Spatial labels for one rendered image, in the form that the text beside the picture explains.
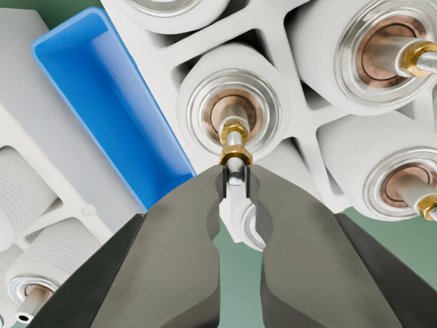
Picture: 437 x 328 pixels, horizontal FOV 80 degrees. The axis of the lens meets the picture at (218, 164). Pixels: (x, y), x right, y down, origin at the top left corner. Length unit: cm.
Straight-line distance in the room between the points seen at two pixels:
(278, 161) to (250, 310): 62
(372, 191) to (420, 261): 55
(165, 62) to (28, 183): 22
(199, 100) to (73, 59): 28
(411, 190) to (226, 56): 18
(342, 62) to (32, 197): 36
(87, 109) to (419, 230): 69
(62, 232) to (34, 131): 14
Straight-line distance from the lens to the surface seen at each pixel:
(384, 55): 21
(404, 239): 74
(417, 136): 27
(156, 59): 28
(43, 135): 39
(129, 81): 49
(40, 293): 42
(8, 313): 50
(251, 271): 72
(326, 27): 22
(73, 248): 41
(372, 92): 23
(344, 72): 22
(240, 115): 19
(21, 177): 39
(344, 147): 29
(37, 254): 41
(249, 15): 27
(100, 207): 41
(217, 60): 21
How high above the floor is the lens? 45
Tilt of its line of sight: 62 degrees down
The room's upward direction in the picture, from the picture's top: 176 degrees counter-clockwise
